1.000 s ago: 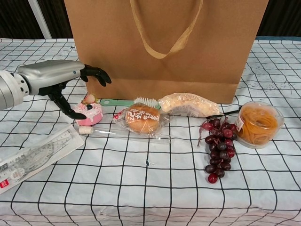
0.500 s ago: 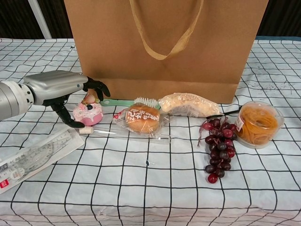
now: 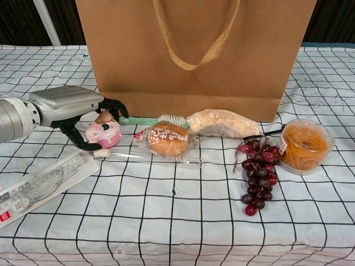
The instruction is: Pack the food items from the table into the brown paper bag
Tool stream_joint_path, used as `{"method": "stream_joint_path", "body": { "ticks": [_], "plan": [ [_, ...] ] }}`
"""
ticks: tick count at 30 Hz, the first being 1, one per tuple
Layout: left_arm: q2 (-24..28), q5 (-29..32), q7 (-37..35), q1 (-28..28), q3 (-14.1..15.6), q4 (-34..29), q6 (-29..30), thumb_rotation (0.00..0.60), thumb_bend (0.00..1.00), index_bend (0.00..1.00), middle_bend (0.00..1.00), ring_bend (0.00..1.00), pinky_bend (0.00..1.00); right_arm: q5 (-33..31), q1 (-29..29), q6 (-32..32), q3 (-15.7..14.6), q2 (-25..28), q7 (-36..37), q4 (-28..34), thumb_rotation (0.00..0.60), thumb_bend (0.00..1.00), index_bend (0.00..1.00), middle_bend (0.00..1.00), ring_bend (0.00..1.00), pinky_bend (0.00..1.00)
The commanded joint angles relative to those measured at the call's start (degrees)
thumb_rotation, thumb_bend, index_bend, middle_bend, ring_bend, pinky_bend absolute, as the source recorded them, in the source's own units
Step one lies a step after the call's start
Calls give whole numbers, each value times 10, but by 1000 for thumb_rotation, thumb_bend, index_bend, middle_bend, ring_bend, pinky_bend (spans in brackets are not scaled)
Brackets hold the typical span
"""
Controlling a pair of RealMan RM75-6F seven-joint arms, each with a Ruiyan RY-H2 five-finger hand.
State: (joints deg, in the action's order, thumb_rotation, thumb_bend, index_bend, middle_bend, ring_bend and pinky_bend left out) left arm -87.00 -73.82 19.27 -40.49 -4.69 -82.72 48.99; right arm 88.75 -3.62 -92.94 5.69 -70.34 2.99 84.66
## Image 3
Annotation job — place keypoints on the brown paper bag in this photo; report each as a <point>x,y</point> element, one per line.
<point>194,83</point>

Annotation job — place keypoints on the white partition frame post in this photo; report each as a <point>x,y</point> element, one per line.
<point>48,22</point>

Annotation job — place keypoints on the green brush white bristles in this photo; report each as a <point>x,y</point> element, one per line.
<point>138,121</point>

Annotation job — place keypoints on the dark blue table pad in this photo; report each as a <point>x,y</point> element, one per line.
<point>332,44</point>

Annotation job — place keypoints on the white black-checked tablecloth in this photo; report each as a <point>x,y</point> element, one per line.
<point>166,221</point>

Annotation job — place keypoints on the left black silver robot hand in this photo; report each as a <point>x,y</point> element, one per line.
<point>66,104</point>

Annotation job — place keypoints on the black plastic spoon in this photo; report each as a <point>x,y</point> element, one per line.
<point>263,134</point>

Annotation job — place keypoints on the pink donut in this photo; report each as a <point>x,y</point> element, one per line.
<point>106,134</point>

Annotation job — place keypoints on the clear tub of rubber bands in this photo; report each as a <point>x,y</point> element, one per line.
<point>303,147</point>

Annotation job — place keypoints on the long bread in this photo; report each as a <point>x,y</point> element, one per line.
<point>219,122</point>

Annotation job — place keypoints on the glass test tube with cork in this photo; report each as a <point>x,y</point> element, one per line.
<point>101,153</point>

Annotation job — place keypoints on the dark red grape bunch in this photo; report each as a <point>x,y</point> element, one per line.
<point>259,174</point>

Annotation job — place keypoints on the round bun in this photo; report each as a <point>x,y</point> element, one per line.
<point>166,138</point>

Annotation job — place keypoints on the packaged ruler set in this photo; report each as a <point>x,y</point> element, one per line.
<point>41,185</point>

